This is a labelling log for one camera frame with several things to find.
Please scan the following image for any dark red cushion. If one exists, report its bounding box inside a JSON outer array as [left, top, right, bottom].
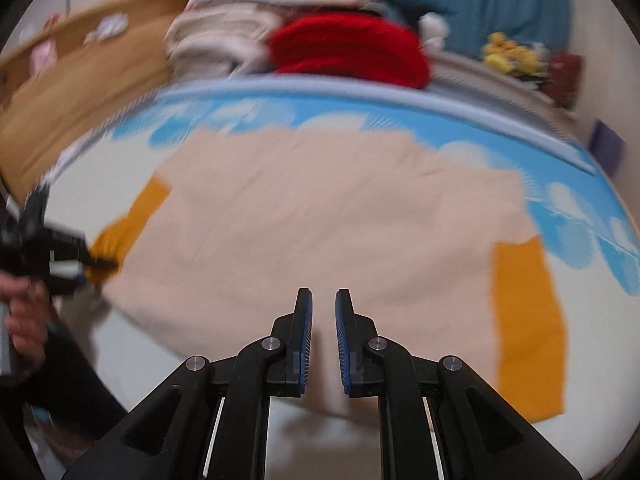
[[542, 52, 583, 108]]

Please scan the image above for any person's left hand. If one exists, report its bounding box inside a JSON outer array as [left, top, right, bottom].
[[0, 279, 57, 362]]

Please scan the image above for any person's left forearm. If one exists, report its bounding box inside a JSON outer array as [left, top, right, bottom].
[[0, 322, 131, 456]]

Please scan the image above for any beige and orange hooded jacket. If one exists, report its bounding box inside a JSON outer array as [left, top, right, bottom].
[[90, 127, 568, 423]]

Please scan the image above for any pink crumpled item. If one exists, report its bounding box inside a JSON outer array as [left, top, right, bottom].
[[30, 42, 57, 74]]

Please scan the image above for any yellow plush toy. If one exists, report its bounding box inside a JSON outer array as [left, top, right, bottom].
[[515, 45, 545, 77], [482, 32, 518, 73]]

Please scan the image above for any white headboard ledge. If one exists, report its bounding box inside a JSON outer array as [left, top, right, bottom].
[[430, 52, 581, 121]]

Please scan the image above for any white crumpled item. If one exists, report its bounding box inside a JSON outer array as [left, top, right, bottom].
[[85, 12, 128, 44]]

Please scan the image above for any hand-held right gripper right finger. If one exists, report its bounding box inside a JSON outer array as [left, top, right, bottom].
[[335, 288, 583, 480]]

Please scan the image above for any purple box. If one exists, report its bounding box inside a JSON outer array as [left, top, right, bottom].
[[590, 120, 626, 178]]

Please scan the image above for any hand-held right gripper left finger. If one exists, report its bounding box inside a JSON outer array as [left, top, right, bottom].
[[62, 287, 313, 480]]

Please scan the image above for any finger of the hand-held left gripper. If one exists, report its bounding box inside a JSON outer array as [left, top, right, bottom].
[[46, 230, 120, 267], [47, 261, 85, 295]]

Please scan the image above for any cream folded fleece blanket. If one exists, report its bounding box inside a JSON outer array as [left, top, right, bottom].
[[167, 7, 283, 78]]

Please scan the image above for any blue white patterned bed sheet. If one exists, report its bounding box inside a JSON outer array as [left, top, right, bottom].
[[25, 85, 640, 480]]

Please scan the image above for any red folded blanket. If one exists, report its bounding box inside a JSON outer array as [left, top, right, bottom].
[[270, 15, 431, 88]]

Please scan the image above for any white plush toy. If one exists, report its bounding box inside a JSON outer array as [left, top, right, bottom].
[[419, 12, 447, 52]]

